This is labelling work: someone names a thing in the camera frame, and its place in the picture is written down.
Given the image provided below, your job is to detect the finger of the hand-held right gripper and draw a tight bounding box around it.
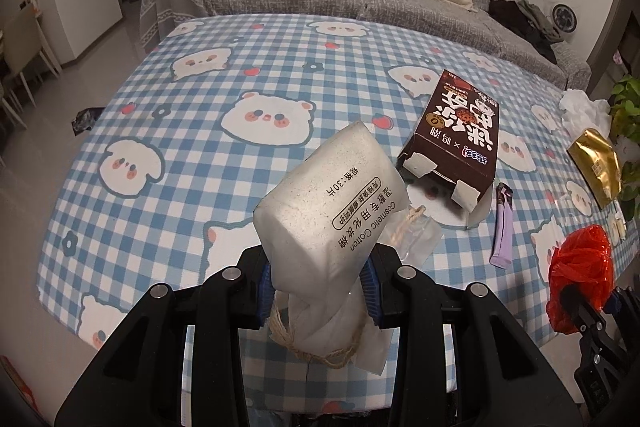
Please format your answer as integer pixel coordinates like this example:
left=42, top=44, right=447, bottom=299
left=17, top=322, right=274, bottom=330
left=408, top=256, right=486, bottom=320
left=606, top=288, right=640, bottom=324
left=559, top=283, right=602, bottom=334

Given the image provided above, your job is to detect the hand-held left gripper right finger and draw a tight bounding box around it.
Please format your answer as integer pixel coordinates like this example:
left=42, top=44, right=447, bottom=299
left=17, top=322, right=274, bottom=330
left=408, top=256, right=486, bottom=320
left=359, top=245, right=577, bottom=427

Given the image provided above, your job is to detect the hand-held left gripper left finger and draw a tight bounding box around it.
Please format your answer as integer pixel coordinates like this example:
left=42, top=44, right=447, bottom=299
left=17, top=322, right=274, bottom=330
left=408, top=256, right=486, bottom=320
left=54, top=247, right=275, bottom=427

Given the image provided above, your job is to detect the red plastic bag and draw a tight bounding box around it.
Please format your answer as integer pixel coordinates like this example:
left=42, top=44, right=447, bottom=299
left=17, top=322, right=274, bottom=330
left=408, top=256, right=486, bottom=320
left=545, top=226, right=613, bottom=335

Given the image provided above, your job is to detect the white cotton pad pouch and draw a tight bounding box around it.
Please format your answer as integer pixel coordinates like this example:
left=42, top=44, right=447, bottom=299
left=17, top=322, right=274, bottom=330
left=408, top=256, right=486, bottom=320
left=251, top=119, right=406, bottom=375

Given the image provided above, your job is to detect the clear plastic bag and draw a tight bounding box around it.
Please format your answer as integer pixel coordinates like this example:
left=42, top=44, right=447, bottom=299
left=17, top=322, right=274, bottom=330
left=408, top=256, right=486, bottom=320
left=377, top=187, right=444, bottom=266

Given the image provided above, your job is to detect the purple lighter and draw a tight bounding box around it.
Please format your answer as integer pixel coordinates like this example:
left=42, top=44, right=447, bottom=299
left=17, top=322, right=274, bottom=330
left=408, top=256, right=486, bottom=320
left=489, top=183, right=516, bottom=269

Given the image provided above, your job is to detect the blue checked bear tablecloth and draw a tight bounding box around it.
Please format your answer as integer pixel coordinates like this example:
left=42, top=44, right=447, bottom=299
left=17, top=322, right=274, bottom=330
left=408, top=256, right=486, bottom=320
left=42, top=13, right=640, bottom=427

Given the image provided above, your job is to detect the gold foil bag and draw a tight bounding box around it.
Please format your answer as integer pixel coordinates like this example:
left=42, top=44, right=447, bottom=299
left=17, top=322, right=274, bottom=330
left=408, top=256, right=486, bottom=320
left=566, top=127, right=623, bottom=210

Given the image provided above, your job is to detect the brown snack box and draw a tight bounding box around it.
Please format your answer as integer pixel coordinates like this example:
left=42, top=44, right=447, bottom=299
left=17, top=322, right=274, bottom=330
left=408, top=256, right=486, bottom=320
left=396, top=69, right=503, bottom=228

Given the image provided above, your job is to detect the green potted plant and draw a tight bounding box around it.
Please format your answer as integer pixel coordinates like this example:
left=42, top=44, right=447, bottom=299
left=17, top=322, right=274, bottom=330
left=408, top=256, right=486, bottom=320
left=610, top=74, right=640, bottom=220

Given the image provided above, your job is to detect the crumpled white tissue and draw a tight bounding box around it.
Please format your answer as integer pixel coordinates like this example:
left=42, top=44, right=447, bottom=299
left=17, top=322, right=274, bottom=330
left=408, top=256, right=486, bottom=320
left=557, top=89, right=613, bottom=142

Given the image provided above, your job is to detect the black wrapper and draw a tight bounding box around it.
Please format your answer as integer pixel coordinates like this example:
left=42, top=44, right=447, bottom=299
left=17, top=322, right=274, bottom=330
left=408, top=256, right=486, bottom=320
left=71, top=107, right=103, bottom=136

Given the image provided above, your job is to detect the dark clothes pile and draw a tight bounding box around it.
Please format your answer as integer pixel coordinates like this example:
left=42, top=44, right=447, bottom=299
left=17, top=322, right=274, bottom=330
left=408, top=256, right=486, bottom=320
left=487, top=0, right=568, bottom=62

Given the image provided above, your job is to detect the small round fan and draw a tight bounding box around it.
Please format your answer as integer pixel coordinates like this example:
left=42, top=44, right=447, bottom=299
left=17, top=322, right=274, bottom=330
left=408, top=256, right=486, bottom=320
left=551, top=3, right=578, bottom=32

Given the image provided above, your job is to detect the beige chair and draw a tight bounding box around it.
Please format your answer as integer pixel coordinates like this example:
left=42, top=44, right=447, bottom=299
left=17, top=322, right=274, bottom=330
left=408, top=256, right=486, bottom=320
left=0, top=9, right=61, bottom=128

